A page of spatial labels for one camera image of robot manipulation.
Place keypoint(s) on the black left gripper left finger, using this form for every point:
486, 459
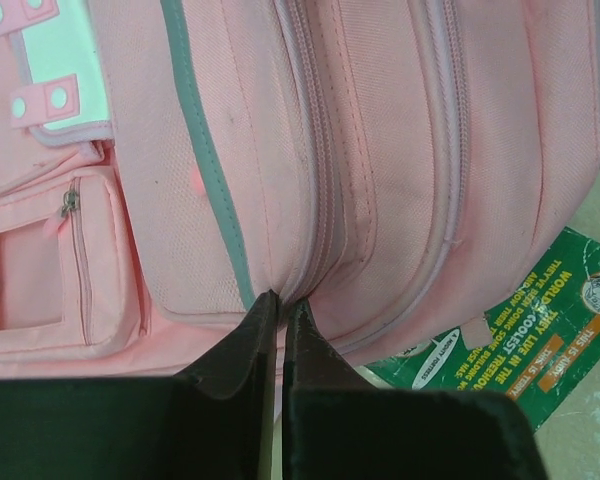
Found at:
211, 420

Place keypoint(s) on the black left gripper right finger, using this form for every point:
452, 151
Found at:
337, 425

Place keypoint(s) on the pink student backpack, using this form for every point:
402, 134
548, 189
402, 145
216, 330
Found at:
399, 165

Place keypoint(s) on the green paperback book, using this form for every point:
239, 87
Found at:
546, 337

